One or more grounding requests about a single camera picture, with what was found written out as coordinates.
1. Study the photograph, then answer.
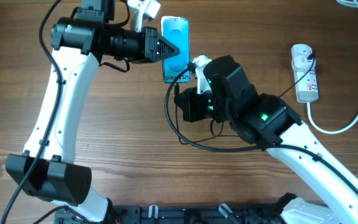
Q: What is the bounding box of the smartphone with teal screen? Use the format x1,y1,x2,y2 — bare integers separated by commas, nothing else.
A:
161,16,190,83

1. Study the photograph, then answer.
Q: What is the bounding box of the black USB charging cable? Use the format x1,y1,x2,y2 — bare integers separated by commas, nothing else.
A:
173,49,318,146

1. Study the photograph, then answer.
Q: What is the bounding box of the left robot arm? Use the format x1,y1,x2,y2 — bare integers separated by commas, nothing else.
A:
6,1,180,223

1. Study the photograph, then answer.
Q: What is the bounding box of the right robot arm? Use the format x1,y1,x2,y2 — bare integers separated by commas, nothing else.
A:
174,55,358,223

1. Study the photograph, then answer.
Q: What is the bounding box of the white USB charger plug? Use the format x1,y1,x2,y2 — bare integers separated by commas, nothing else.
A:
291,54,314,72

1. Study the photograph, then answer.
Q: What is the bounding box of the white power strip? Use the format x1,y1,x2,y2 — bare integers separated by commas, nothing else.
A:
291,44,319,103

